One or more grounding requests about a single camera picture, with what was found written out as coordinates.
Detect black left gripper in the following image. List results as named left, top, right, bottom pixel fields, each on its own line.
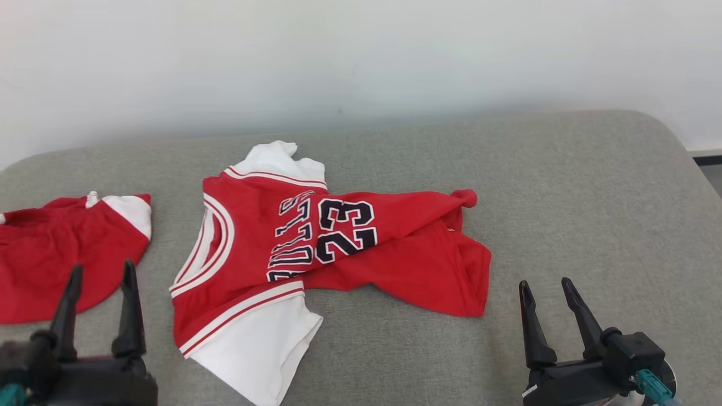
left=34, top=260, right=159, bottom=406

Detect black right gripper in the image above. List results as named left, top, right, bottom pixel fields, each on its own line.
left=519, top=277, right=639, bottom=406

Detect red shorts with white stripe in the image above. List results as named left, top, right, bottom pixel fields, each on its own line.
left=0, top=191, right=153, bottom=325

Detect red Bulls 23 jersey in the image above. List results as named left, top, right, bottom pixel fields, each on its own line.
left=168, top=140, right=492, bottom=406

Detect grey fabric sofa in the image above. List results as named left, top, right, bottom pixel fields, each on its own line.
left=0, top=110, right=722, bottom=406

